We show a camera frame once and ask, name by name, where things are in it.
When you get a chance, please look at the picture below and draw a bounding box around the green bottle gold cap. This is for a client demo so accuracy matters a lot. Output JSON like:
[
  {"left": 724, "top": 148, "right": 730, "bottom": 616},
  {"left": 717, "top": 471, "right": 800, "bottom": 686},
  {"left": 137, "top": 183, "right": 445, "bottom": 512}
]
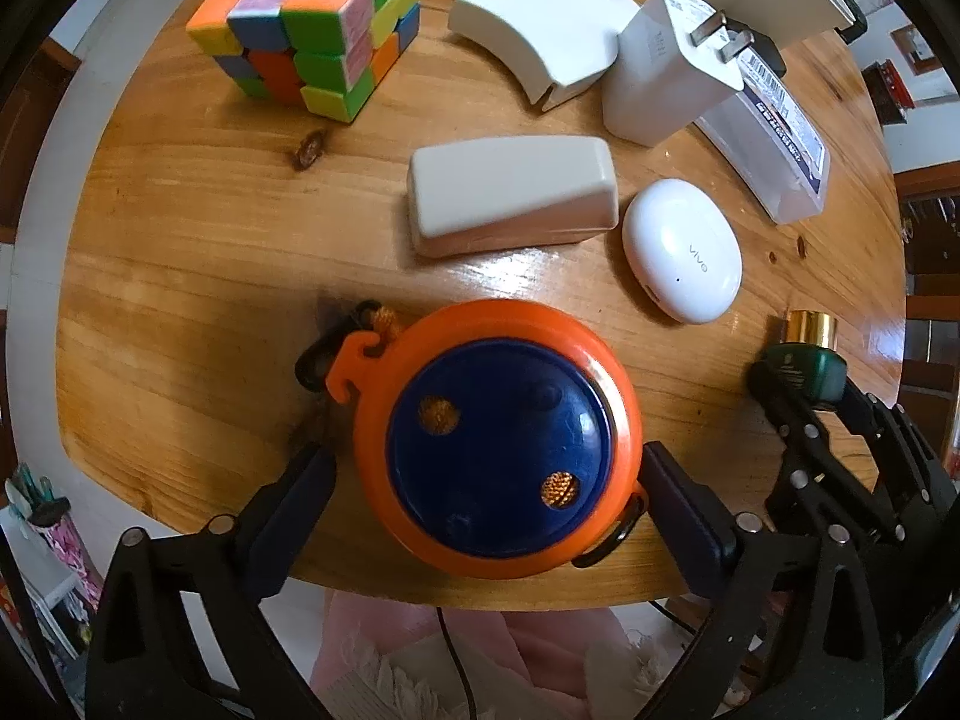
[{"left": 761, "top": 309, "right": 848, "bottom": 410}]

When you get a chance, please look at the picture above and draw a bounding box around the black cable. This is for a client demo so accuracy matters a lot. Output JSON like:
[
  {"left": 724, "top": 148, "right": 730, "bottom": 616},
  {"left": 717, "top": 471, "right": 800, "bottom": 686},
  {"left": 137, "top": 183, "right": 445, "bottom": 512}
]
[{"left": 434, "top": 606, "right": 482, "bottom": 720}]

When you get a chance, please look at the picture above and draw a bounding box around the colourful rubik's cube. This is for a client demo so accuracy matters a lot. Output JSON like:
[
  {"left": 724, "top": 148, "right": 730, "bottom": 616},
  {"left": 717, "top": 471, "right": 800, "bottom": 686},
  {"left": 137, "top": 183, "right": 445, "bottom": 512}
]
[{"left": 185, "top": 0, "right": 420, "bottom": 124}]

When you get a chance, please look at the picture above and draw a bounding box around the white oval earbuds case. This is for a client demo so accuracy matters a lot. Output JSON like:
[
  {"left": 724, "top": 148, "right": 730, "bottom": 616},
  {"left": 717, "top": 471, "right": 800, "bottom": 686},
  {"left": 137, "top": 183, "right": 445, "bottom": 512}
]
[{"left": 622, "top": 179, "right": 743, "bottom": 325}]

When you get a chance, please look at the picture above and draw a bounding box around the pink fringed cloth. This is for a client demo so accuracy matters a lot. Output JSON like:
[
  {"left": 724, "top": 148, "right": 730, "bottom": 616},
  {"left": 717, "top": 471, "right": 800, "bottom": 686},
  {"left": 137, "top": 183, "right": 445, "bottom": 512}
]
[{"left": 311, "top": 592, "right": 679, "bottom": 718}]

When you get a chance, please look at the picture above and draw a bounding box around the white rectangular plastic case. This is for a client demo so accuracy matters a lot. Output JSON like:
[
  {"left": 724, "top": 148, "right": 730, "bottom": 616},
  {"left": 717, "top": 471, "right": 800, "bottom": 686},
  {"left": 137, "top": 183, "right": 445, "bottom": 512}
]
[{"left": 407, "top": 135, "right": 620, "bottom": 259}]

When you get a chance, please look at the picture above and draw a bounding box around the white curved plastic case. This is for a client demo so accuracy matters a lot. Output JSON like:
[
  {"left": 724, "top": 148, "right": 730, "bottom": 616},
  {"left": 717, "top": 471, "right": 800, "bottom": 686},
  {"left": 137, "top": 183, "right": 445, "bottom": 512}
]
[{"left": 448, "top": 0, "right": 640, "bottom": 112}]

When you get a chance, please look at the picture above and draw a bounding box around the white wall charger plug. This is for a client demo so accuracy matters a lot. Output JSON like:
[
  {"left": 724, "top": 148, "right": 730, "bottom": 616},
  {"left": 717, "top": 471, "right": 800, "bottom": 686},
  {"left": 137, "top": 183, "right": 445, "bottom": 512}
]
[{"left": 602, "top": 0, "right": 755, "bottom": 146}]

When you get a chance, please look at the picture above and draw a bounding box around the orange blue round tape measure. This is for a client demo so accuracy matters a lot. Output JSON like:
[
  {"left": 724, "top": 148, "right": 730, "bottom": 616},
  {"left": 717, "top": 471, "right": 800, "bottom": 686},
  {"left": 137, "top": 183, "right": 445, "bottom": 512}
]
[{"left": 325, "top": 299, "right": 646, "bottom": 580}]

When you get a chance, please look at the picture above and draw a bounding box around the clear plastic labelled box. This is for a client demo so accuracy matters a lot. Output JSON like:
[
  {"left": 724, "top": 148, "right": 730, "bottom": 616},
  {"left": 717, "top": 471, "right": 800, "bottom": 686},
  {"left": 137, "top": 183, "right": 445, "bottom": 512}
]
[{"left": 695, "top": 49, "right": 830, "bottom": 224}]

